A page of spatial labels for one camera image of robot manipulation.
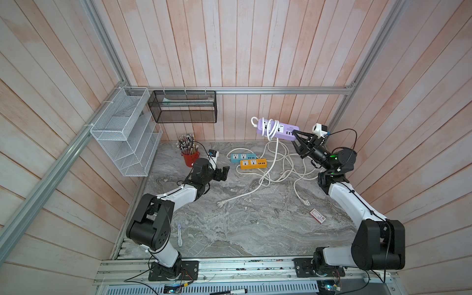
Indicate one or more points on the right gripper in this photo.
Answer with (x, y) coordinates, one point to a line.
(310, 148)

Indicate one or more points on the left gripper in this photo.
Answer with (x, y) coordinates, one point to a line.
(224, 173)

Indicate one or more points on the purple power strip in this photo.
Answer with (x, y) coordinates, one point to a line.
(274, 129)

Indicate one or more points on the orange power strip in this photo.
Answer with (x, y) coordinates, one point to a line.
(253, 164)

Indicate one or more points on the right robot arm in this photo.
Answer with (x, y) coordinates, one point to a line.
(379, 243)

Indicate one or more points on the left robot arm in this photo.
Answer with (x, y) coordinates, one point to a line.
(151, 223)

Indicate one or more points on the red pencil cup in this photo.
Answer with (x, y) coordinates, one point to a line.
(189, 159)

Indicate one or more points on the bundle of pencils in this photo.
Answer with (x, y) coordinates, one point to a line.
(186, 144)

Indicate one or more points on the pink white card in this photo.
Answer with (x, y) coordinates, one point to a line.
(318, 216)

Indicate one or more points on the black mesh basket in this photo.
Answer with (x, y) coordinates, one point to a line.
(183, 106)

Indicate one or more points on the black marker pen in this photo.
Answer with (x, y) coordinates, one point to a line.
(231, 292)

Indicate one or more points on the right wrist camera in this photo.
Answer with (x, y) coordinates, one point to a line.
(320, 130)

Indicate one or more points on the horizontal aluminium wall rail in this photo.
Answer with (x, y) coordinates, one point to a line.
(280, 90)

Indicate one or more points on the white wire mesh shelf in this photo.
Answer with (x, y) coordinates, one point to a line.
(127, 132)

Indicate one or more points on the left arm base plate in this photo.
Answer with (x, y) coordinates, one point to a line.
(182, 270)

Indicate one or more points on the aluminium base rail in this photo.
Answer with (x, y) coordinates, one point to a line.
(273, 275)

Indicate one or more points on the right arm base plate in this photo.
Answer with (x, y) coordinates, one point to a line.
(310, 267)

